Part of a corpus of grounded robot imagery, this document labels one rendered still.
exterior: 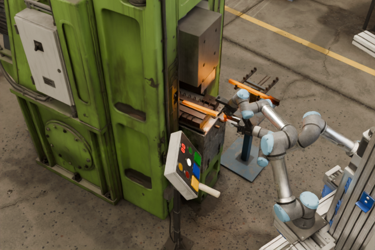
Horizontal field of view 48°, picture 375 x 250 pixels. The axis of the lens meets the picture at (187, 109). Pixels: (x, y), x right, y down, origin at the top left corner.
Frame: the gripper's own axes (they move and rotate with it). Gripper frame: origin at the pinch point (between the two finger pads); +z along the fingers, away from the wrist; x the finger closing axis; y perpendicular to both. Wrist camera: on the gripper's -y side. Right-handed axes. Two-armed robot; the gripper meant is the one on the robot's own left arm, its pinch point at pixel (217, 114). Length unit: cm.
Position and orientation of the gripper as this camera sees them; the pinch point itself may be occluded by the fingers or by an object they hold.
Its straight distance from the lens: 312.1
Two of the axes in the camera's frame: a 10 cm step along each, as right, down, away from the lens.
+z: -4.2, 4.6, 7.8
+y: 7.5, 6.6, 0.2
